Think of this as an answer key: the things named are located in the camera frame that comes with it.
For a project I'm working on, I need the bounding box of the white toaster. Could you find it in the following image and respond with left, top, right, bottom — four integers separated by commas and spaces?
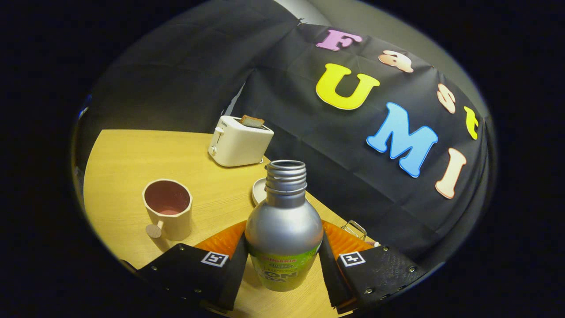
208, 116, 275, 167

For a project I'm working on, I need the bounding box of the beige cup with wooden handle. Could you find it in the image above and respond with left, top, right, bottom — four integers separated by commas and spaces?
142, 178, 193, 241

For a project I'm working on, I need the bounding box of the silver bottle with green label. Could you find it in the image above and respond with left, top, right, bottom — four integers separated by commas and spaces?
245, 160, 324, 292

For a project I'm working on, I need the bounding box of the wooden table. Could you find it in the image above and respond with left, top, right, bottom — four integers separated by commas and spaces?
83, 129, 380, 318

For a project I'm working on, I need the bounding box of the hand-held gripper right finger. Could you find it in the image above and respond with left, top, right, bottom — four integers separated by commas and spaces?
318, 220, 429, 314

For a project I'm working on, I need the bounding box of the wire basket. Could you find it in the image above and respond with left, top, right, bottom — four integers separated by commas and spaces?
341, 220, 368, 241

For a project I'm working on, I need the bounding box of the white plate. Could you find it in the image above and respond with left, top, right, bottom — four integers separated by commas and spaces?
252, 178, 268, 207

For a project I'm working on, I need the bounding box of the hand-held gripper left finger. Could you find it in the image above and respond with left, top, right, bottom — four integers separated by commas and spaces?
137, 220, 250, 312

